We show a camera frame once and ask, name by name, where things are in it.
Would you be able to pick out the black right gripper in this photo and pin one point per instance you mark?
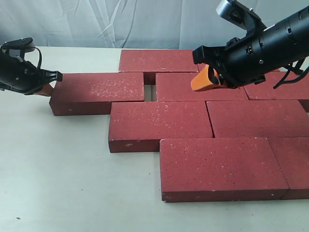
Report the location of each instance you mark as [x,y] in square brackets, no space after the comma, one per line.
[285,44]

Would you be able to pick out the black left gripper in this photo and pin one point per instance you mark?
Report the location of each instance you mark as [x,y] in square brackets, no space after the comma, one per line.
[25,78]

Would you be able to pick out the red brick pushed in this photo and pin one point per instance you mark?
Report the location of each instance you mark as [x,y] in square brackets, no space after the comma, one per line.
[176,87]

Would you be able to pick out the red brick lifted front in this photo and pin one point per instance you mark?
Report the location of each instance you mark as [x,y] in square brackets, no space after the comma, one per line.
[140,126]

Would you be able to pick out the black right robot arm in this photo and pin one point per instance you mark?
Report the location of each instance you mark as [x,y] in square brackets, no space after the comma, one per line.
[299,14]

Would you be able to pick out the red brick front large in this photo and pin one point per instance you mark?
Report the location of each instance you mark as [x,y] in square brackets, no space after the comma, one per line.
[220,169]

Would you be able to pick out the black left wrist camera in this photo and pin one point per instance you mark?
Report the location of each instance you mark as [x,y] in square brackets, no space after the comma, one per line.
[18,48]

